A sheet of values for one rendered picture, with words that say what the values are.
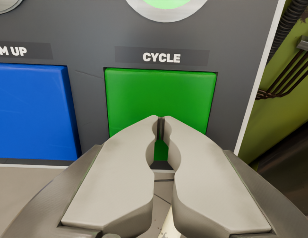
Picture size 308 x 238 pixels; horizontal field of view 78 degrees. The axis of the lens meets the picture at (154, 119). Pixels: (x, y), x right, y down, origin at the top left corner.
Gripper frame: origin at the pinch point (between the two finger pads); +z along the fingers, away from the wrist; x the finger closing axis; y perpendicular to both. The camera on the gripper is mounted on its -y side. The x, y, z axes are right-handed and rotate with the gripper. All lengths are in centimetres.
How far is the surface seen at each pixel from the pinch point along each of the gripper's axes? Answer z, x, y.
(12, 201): 58, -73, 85
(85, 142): 1.6, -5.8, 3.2
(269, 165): 35, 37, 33
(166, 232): 14.5, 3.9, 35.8
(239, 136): 1.7, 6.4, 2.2
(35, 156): 0.8, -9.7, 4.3
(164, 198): 62, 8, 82
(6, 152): 0.8, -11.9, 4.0
